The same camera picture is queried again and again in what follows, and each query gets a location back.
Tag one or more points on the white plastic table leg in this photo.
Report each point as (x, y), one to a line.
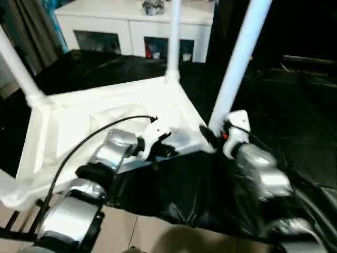
(175, 39)
(21, 71)
(237, 66)
(5, 182)

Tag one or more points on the white plastic table top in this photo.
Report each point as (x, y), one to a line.
(92, 105)

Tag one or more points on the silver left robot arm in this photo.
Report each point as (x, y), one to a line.
(116, 145)

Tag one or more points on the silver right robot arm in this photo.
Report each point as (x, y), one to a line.
(273, 179)

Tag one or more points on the black work mat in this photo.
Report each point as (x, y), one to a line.
(197, 189)

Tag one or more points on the black flat panel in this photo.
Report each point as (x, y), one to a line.
(310, 60)

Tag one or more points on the white cabinet with glass doors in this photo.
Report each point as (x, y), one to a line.
(110, 23)

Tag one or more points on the dark metallic object on cabinet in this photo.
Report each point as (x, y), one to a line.
(154, 6)

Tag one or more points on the grey brown curtain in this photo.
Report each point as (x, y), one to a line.
(34, 34)

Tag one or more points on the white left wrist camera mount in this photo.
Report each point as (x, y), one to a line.
(155, 131)

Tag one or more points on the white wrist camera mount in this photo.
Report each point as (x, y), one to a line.
(238, 126)
(155, 131)

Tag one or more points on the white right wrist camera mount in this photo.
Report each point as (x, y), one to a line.
(238, 126)

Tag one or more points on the black metal table frame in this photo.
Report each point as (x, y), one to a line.
(15, 224)

